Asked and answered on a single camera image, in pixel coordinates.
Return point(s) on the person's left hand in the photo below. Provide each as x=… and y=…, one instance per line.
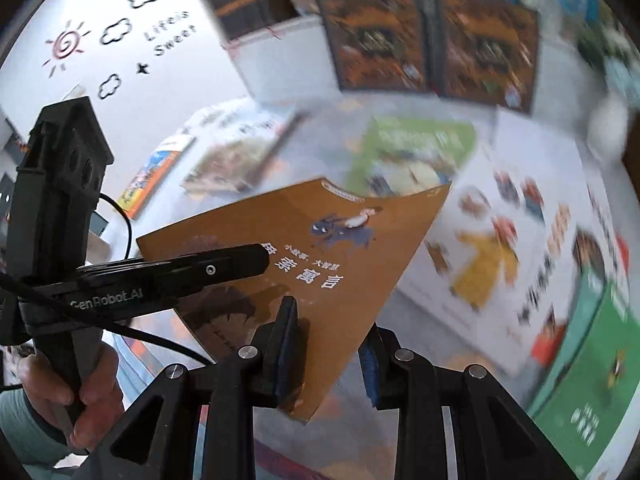
x=102, y=390

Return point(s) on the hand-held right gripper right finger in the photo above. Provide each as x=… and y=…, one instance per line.
x=369, y=372

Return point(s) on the blue and white flowers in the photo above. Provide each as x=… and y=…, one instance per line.
x=600, y=40

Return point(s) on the white book with orange running figure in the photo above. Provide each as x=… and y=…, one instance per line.
x=475, y=260

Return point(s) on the white bookshelf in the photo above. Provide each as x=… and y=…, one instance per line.
x=280, y=55

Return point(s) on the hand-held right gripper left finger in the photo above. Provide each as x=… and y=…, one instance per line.
x=286, y=345

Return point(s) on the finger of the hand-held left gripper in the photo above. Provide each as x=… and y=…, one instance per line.
x=225, y=266

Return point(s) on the white book with landscape picture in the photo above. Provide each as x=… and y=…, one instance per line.
x=235, y=155

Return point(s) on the orange and blue book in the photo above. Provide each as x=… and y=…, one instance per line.
x=150, y=180

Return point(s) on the green book with red-robed figure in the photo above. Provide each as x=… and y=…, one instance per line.
x=590, y=390

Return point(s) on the white ribbed vase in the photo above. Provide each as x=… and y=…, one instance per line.
x=607, y=125

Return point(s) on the dark ornate gold-patterned book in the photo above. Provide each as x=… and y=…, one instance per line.
x=490, y=50
x=375, y=40

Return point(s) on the brown book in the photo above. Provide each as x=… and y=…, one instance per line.
x=310, y=220

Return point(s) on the person's left forearm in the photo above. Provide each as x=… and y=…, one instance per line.
x=25, y=430

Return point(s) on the light green picture book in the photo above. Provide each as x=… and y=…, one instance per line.
x=415, y=145

